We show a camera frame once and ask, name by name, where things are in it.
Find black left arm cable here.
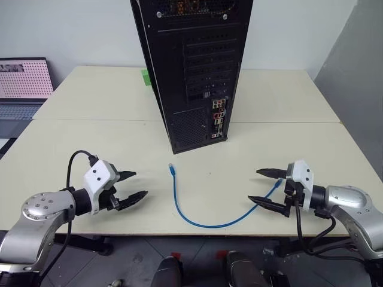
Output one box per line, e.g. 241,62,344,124
37,149,99,287

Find black table foot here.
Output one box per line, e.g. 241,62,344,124
53,234,115,257
274,237,361,258

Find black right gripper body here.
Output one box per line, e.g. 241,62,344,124
282,163,303,218

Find green tape piece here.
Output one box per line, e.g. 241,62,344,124
140,68,153,87

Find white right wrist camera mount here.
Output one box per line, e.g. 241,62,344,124
291,159,315,212

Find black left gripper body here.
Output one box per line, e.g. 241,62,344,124
97,163,123,212

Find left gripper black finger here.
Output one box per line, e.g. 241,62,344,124
118,170,138,184
115,190,149,212

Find blue ethernet cable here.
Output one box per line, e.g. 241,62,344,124
167,163,284,228

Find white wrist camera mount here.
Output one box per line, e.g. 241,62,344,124
291,159,315,212
83,160,121,216

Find black computer tower case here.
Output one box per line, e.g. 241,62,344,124
129,0,254,155

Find dark rounded cover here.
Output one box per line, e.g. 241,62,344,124
225,251,270,287
149,256,184,287

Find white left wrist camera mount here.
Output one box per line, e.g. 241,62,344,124
83,160,121,216

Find grey laptop with pink screen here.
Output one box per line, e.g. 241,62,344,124
0,57,57,160

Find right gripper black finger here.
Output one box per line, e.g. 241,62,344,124
248,194,291,218
256,167,288,181

